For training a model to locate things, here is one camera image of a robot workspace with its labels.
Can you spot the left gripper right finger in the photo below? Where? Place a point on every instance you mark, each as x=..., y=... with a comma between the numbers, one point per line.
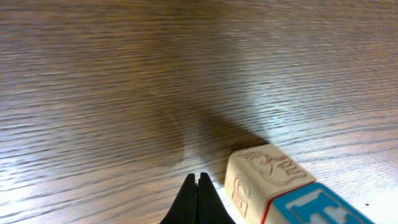
x=210, y=209

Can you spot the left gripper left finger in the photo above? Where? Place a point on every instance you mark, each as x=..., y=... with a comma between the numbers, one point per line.
x=184, y=208

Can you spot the wooden block red letter side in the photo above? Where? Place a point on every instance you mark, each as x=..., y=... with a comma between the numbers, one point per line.
x=257, y=175

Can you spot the wooden block blue H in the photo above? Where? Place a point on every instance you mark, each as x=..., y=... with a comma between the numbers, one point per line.
x=313, y=204

